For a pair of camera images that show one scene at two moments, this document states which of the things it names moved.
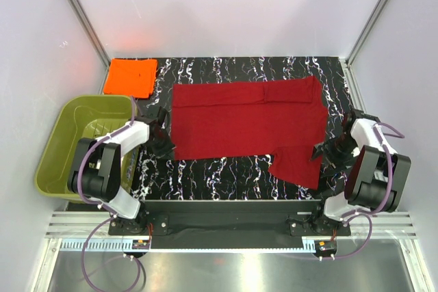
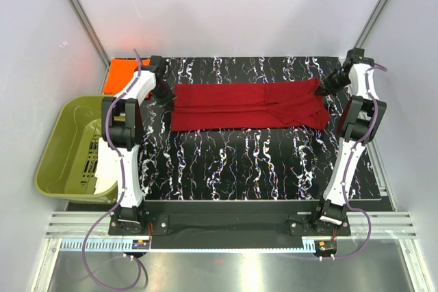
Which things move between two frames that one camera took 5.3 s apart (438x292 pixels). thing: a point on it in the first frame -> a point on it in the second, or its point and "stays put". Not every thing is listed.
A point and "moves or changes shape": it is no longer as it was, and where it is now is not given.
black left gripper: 168,150 -> 169,98
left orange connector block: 141,244 stays put
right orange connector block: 325,247 stays put
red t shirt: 282,120 moves or changes shape
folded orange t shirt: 135,77 stays put
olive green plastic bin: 70,118 stays put
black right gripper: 335,164 -> 326,89
